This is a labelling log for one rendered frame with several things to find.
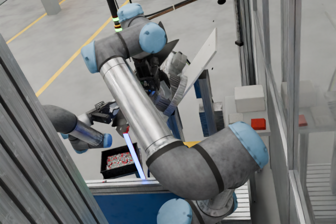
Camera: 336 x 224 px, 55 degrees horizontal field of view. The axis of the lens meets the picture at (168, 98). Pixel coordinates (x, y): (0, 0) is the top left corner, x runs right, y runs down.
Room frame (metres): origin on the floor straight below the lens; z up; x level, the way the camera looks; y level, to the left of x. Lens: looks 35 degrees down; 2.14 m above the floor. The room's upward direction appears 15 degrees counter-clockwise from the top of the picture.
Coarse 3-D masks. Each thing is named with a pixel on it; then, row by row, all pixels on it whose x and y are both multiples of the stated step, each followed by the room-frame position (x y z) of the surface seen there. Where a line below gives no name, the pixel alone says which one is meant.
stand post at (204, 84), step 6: (204, 72) 1.54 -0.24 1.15; (198, 78) 1.50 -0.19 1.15; (204, 78) 1.48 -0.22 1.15; (204, 84) 1.49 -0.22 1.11; (204, 90) 1.50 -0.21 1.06; (204, 96) 1.49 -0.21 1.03; (210, 96) 1.54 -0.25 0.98; (204, 102) 1.49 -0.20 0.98; (210, 102) 1.49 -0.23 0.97; (204, 108) 1.49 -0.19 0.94; (210, 108) 1.48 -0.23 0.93; (210, 114) 1.49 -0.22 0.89; (210, 120) 1.49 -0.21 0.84; (210, 126) 1.50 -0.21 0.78; (210, 132) 1.49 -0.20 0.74
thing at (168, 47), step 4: (172, 40) 1.45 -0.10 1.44; (176, 40) 1.48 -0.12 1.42; (168, 44) 1.45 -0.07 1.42; (172, 44) 1.48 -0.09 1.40; (164, 48) 1.45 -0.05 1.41; (168, 48) 1.48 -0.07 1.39; (172, 48) 1.50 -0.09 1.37; (160, 52) 1.45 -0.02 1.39; (164, 52) 1.48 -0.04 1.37; (168, 52) 1.50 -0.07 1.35; (156, 56) 1.46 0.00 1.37; (160, 56) 1.49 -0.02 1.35; (164, 56) 1.51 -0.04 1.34; (160, 60) 1.51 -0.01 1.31; (160, 64) 1.54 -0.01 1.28
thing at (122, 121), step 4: (120, 112) 1.36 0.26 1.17; (116, 116) 1.34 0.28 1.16; (120, 116) 1.33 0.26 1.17; (116, 120) 1.32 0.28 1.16; (120, 120) 1.30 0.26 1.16; (124, 120) 1.28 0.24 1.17; (112, 124) 1.31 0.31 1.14; (116, 124) 1.29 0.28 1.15; (120, 124) 1.27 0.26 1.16; (124, 124) 1.26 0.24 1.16
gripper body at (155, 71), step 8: (152, 56) 0.90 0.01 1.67; (136, 64) 0.87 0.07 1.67; (144, 64) 0.87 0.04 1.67; (152, 64) 0.94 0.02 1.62; (136, 72) 0.92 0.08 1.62; (144, 72) 0.89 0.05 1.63; (152, 72) 0.89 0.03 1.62; (144, 80) 0.88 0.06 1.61; (152, 80) 0.87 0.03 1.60; (144, 88) 0.89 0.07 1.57; (152, 88) 0.87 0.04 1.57
